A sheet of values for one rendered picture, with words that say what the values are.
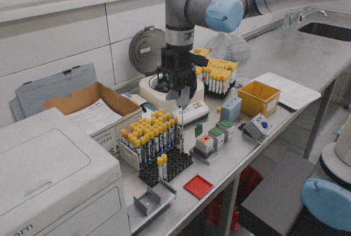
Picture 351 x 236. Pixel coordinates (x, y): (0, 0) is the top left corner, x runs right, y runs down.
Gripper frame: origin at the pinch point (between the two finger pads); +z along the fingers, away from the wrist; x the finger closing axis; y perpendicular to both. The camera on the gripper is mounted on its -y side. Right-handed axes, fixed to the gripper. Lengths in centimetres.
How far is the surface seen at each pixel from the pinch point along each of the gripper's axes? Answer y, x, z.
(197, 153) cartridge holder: -3.8, 4.1, 20.1
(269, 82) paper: -71, -3, 21
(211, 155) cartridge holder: -6.7, 7.9, 20.6
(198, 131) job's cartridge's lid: -6.1, 2.2, 12.8
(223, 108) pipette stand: -23.5, 0.2, 12.9
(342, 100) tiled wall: -247, 10, 104
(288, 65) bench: -102, -6, 22
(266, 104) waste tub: -39.8, 9.9, 13.8
